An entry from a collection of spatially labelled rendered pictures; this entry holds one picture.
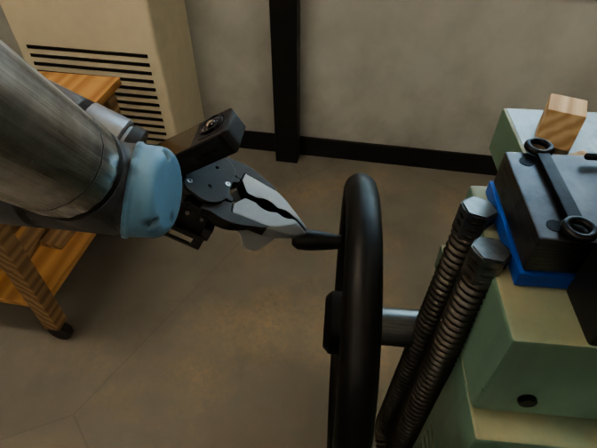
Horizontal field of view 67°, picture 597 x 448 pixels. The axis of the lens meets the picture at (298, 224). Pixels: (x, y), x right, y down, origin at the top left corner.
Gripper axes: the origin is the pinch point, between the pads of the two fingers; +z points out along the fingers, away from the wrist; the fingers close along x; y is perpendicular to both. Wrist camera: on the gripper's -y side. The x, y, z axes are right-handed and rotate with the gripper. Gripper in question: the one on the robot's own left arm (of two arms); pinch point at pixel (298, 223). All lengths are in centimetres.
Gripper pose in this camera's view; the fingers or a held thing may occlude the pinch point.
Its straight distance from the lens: 50.8
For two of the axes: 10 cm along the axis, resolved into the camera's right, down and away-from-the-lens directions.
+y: -4.7, 5.7, 6.7
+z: 8.7, 4.2, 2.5
